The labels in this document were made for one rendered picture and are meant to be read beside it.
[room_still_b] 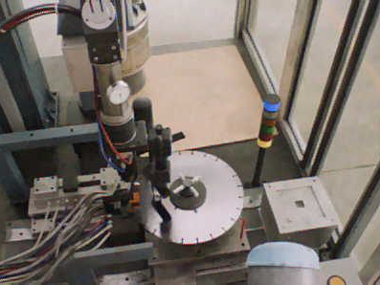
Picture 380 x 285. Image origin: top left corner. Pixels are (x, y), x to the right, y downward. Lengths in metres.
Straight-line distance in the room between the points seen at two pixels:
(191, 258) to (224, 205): 0.18
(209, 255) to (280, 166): 0.51
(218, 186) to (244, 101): 0.63
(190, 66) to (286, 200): 0.89
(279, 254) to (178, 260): 0.62
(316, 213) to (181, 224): 0.41
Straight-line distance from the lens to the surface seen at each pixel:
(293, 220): 1.33
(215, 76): 1.95
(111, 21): 0.83
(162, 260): 1.28
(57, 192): 1.45
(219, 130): 1.71
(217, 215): 1.24
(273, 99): 1.26
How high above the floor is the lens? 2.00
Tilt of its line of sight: 49 degrees down
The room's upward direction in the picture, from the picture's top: straight up
